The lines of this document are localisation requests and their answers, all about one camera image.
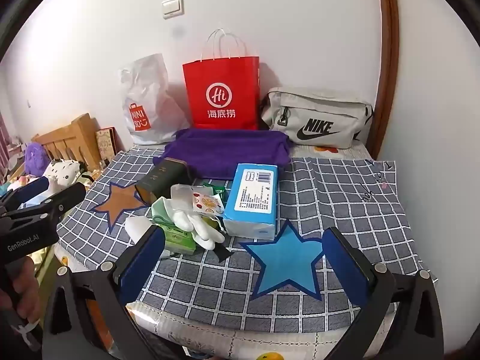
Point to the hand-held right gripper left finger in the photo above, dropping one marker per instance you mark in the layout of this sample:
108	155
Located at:
142	260

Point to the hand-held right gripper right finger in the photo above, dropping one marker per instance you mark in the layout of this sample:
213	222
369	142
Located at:
345	270

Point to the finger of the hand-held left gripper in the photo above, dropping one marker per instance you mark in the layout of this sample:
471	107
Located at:
33	192
63	198

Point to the white sponge block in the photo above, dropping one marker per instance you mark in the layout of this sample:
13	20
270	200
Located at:
137	228

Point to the green wet wipes pack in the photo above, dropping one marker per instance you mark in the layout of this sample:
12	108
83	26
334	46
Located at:
180	239

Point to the white glove with mint cuff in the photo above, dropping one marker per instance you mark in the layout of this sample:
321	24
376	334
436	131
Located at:
195	225

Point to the clear fruit print packet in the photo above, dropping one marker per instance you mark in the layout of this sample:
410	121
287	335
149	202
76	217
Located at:
204	200

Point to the green sachet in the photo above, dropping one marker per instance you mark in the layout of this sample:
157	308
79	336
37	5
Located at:
218	191

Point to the person's left hand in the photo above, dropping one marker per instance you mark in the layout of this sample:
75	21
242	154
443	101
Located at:
27	288

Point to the white dotted cloth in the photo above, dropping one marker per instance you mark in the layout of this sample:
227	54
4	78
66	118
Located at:
63	170

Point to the purple plush toy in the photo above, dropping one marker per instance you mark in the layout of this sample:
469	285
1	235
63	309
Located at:
35	157

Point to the pink striped curtain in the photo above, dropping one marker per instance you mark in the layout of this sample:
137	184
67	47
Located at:
3	135

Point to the wooden headboard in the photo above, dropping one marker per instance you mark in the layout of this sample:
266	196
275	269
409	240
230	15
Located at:
80	131

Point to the framed picture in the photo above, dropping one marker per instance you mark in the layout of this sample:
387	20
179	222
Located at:
105	142

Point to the grey checked blanket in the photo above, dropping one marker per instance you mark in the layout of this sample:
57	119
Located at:
337	195

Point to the dark green tin box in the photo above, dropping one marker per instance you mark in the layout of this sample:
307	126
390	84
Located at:
161	183

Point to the blue tissue pack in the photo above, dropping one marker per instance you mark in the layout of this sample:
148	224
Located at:
251	195

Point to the white plastic shopping bag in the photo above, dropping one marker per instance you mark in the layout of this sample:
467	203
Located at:
150	93

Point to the purple towel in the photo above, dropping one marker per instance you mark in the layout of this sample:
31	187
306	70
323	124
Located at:
225	150

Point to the grey waist bag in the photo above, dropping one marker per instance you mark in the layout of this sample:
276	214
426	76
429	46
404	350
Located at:
318	108

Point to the red paper bag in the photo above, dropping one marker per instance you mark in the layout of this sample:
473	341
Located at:
221	78

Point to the white light switch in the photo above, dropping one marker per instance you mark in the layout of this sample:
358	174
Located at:
173	6

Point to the brown wooden door frame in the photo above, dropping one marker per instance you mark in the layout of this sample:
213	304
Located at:
388	45

